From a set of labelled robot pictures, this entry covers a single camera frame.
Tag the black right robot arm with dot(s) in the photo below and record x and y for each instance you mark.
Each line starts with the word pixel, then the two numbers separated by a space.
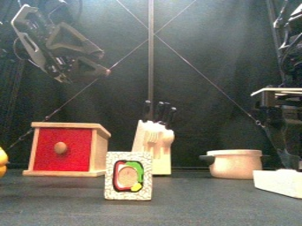
pixel 290 38

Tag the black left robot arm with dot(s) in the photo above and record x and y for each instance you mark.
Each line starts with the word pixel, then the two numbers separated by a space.
pixel 59 7

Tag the white toy sushi rice block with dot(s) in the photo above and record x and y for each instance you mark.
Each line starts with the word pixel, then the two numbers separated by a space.
pixel 279 182

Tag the black cloth backdrop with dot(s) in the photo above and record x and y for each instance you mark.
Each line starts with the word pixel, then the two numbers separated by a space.
pixel 219 44

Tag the red wooden drawer box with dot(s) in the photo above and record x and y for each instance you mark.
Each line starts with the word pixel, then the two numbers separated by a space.
pixel 67 150

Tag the wooden toy fork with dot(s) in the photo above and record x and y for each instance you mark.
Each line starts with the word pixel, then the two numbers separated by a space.
pixel 152 137

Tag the white wooden knife block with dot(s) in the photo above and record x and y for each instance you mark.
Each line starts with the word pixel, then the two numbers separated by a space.
pixel 160 164

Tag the yellow toy fruit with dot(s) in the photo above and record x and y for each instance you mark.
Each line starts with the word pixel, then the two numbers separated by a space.
pixel 1 163

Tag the toy sushi roll block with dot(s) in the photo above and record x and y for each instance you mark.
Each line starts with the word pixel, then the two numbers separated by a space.
pixel 127 176

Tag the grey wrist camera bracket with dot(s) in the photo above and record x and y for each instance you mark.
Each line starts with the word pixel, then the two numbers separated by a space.
pixel 20 22

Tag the metal frame pole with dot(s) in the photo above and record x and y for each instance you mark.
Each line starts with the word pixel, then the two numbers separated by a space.
pixel 150 53

